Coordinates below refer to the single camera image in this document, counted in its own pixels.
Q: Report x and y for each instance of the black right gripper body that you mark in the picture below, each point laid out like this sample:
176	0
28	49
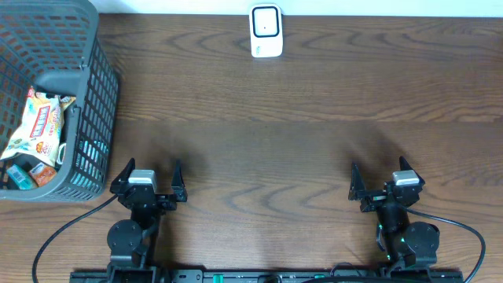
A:
373	200

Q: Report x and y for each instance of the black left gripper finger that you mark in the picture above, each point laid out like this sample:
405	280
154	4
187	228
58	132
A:
177	183
122	177

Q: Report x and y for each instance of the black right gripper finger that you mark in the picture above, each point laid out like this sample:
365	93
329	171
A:
404	165
357	186

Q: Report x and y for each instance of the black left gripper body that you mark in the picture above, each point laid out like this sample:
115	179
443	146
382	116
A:
168	207

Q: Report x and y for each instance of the orange tissue pack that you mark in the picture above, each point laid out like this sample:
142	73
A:
42	174

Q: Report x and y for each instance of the yellow snack bag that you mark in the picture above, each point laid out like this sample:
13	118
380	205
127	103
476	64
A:
39	134

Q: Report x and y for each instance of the green tissue pack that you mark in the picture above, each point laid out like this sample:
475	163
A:
21	178

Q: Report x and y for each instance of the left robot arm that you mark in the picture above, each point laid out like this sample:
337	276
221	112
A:
132	241

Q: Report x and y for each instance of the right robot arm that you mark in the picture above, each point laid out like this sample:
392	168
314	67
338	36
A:
409	245

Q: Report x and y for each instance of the dark grey plastic basket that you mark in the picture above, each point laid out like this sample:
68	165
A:
53	46

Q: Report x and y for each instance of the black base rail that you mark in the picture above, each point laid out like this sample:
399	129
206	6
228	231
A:
276	276

